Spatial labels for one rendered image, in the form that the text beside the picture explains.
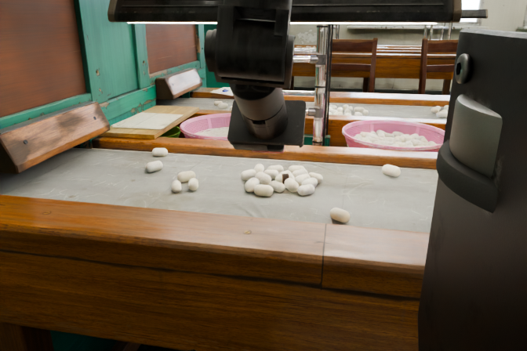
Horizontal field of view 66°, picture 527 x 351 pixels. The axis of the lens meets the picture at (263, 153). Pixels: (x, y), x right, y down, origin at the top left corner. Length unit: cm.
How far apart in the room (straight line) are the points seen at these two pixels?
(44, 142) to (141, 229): 34
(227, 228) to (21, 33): 57
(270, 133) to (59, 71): 61
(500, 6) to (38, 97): 569
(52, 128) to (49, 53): 18
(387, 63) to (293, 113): 296
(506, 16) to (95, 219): 584
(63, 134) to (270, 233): 51
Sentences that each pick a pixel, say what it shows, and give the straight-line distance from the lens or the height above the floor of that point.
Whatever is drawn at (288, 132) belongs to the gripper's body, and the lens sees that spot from 54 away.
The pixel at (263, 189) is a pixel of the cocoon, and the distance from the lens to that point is 73.
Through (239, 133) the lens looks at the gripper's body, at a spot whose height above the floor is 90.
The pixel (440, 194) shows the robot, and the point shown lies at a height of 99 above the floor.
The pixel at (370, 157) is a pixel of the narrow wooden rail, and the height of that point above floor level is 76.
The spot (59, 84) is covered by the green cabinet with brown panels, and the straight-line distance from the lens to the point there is 101.
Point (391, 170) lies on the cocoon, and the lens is 86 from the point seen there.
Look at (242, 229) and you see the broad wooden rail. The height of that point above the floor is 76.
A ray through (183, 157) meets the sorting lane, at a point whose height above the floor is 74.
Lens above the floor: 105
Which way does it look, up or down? 19 degrees down
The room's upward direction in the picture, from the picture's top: straight up
